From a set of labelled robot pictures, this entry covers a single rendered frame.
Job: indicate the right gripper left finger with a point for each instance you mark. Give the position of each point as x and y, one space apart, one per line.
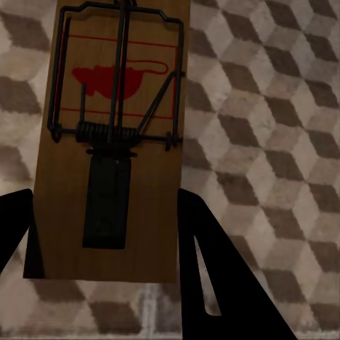
15 210

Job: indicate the mousetrap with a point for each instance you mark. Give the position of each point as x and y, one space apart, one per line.
105 199

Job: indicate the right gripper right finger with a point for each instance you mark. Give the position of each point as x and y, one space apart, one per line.
247 311

